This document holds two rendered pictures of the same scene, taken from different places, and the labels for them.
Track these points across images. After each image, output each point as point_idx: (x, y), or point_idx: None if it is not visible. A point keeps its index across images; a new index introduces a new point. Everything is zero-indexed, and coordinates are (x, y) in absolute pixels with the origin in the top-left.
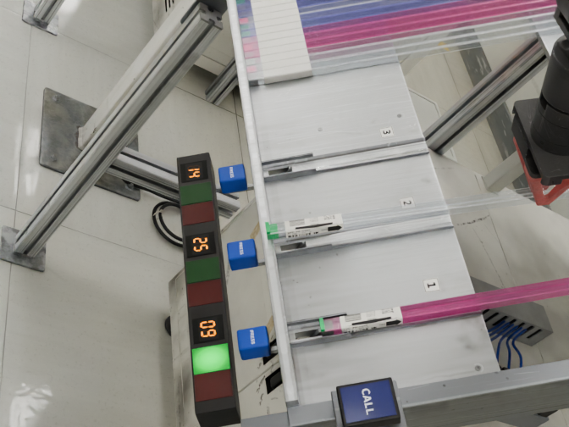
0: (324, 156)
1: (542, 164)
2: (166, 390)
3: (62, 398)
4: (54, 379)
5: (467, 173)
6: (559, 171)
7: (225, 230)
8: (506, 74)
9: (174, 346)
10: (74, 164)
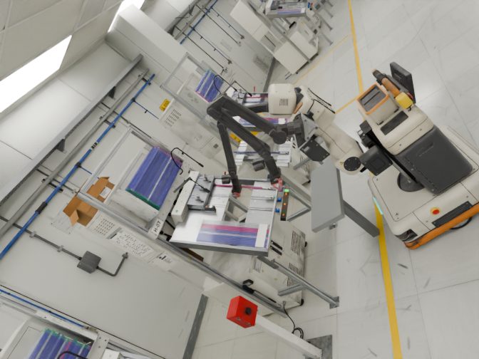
0: (263, 210)
1: (241, 184)
2: None
3: (325, 271)
4: (326, 273)
5: None
6: (239, 183)
7: None
8: (212, 268)
9: None
10: (313, 288)
